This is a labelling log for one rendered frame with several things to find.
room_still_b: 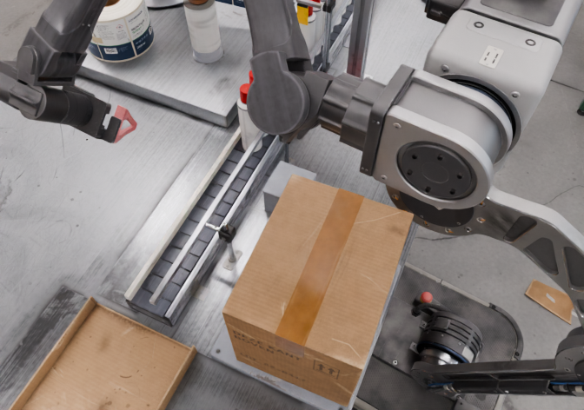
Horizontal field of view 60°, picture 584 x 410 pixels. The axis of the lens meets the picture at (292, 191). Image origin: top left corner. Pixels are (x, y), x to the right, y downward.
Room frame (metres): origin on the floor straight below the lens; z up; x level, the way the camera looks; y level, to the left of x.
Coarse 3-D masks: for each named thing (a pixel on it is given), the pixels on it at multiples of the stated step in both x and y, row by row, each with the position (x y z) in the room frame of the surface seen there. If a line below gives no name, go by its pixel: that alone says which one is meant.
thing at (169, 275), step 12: (348, 0) 1.34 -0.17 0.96; (336, 12) 1.28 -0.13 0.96; (264, 132) 0.82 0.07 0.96; (252, 144) 0.78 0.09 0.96; (240, 168) 0.71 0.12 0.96; (228, 180) 0.67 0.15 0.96; (216, 204) 0.61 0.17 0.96; (204, 216) 0.57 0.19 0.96; (192, 240) 0.52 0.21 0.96; (180, 264) 0.46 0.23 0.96; (168, 276) 0.43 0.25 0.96; (156, 288) 0.41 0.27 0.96; (156, 300) 0.39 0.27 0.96
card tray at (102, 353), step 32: (96, 320) 0.39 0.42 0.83; (128, 320) 0.39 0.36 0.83; (64, 352) 0.32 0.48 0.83; (96, 352) 0.32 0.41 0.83; (128, 352) 0.32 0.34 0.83; (160, 352) 0.32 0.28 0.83; (192, 352) 0.31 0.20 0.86; (32, 384) 0.25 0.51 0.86; (64, 384) 0.26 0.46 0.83; (96, 384) 0.26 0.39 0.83; (128, 384) 0.26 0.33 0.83; (160, 384) 0.26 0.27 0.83
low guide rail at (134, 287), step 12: (240, 132) 0.86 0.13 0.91; (228, 144) 0.81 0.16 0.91; (216, 168) 0.74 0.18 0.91; (204, 180) 0.71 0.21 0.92; (192, 204) 0.64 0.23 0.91; (180, 216) 0.60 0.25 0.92; (168, 240) 0.54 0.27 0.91; (156, 252) 0.51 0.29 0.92; (144, 276) 0.46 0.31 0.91; (132, 288) 0.43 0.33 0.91
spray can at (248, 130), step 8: (240, 88) 0.84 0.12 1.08; (248, 88) 0.84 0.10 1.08; (240, 96) 0.84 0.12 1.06; (240, 104) 0.83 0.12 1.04; (240, 112) 0.82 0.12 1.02; (240, 120) 0.83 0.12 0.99; (248, 120) 0.81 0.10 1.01; (240, 128) 0.83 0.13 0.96; (248, 128) 0.81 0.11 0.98; (256, 128) 0.82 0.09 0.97; (248, 136) 0.81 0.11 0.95; (248, 144) 0.82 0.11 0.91
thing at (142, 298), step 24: (240, 144) 0.84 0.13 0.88; (264, 144) 0.84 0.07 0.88; (216, 192) 0.69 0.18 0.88; (240, 192) 0.69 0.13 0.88; (192, 216) 0.62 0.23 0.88; (216, 216) 0.62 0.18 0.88; (168, 264) 0.50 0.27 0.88; (192, 264) 0.50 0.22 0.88; (144, 288) 0.44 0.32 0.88; (168, 288) 0.44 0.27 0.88
